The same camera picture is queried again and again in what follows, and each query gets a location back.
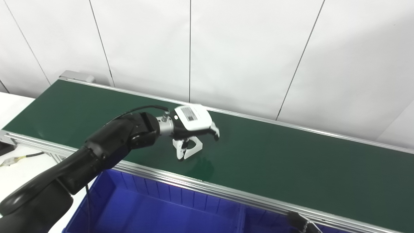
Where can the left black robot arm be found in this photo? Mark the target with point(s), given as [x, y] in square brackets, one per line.
[81, 161]

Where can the blue plastic bin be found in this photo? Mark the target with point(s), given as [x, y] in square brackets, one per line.
[268, 224]
[145, 210]

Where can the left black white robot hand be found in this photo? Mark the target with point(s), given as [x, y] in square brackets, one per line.
[194, 118]

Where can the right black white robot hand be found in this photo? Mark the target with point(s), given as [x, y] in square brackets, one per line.
[299, 223]

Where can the green conveyor belt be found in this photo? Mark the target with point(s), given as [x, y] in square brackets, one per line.
[194, 183]
[275, 155]

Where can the aluminium conveyor leg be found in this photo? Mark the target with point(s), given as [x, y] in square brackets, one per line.
[56, 157]

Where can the white square part with hole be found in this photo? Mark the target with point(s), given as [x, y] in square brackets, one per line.
[198, 145]

